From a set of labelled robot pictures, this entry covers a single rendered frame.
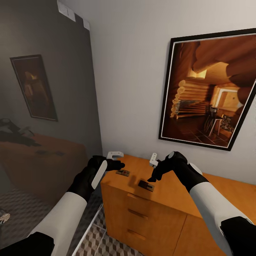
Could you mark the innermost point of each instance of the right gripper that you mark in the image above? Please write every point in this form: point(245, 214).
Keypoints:
point(157, 172)

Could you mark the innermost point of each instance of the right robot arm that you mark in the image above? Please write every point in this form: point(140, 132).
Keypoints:
point(232, 230)

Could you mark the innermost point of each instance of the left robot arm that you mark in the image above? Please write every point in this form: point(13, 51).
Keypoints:
point(53, 235)

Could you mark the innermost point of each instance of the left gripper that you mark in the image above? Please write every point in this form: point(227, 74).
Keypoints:
point(116, 165)

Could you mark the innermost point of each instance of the mousetrap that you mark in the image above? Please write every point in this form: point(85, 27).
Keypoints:
point(146, 185)
point(123, 172)

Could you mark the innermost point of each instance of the door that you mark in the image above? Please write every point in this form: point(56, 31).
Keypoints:
point(49, 122)

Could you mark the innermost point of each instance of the picture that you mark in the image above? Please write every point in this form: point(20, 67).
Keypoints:
point(209, 88)

